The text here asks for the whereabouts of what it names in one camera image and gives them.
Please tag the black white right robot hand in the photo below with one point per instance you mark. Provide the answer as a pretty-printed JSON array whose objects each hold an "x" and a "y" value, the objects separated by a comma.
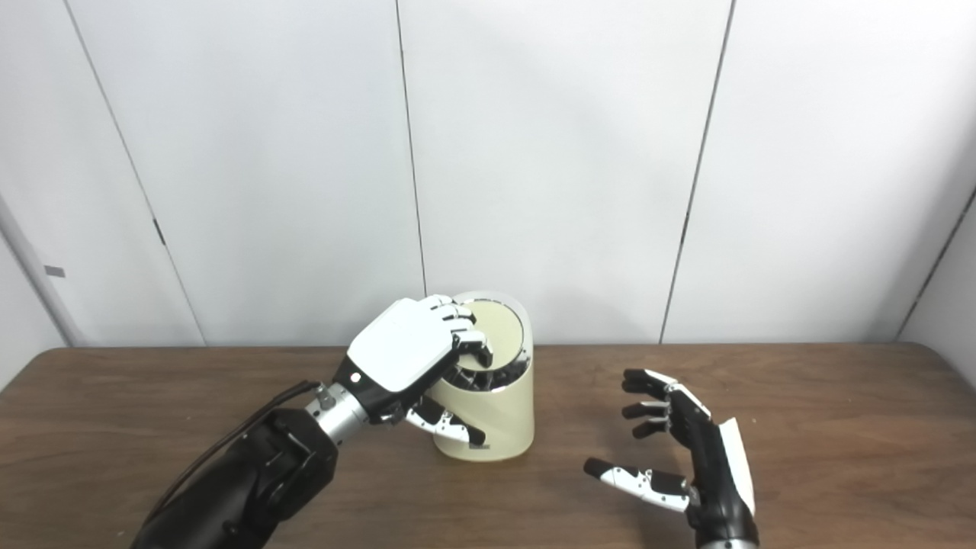
[{"x": 709, "y": 457}]

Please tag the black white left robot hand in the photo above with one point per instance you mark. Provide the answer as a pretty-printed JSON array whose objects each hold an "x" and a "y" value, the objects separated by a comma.
[{"x": 400, "y": 347}]

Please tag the cream round bin lid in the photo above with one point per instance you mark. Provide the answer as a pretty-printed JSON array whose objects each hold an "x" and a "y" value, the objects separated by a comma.
[{"x": 503, "y": 328}]

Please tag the cream-colored round bin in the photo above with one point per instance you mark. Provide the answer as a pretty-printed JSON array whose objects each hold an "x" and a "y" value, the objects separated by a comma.
[{"x": 496, "y": 415}]

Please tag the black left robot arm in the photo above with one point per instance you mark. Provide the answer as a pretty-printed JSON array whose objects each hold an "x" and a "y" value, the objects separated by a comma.
[{"x": 252, "y": 473}]

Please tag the small gray wall tag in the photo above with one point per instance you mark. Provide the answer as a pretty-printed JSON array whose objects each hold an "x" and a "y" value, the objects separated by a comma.
[{"x": 54, "y": 271}]

